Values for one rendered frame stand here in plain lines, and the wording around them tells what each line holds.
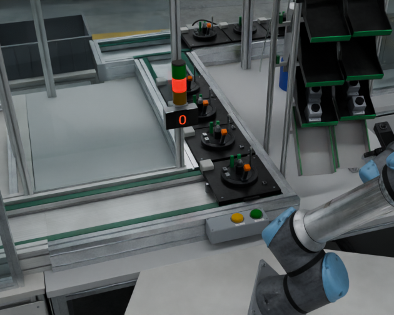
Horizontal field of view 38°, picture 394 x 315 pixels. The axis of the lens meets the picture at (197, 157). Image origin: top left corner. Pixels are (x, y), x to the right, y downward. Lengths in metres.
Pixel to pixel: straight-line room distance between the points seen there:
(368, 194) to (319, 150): 0.86
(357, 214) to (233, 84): 1.78
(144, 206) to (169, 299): 0.41
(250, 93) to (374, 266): 1.27
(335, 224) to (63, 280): 0.95
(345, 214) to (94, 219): 1.01
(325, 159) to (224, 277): 0.60
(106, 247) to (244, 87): 1.37
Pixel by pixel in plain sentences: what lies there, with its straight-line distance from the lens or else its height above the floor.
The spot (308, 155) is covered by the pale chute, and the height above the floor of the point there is 1.04.
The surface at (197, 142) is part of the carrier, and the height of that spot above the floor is 0.97.
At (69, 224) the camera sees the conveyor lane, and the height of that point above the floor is 0.92.
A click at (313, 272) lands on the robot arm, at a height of 1.18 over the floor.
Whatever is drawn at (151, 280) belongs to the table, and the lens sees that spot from 1.91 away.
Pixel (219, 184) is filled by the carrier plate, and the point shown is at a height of 0.97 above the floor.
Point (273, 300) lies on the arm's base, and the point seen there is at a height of 1.06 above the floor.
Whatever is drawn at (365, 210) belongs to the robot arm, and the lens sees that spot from 1.35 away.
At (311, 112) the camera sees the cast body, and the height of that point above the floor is 1.25.
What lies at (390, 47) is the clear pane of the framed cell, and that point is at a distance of 2.95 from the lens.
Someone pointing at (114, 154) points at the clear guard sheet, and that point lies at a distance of 2.12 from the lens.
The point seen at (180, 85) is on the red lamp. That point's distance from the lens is 1.98.
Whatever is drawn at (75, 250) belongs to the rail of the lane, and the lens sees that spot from 1.94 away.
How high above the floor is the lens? 2.24
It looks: 35 degrees down
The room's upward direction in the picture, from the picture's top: 1 degrees counter-clockwise
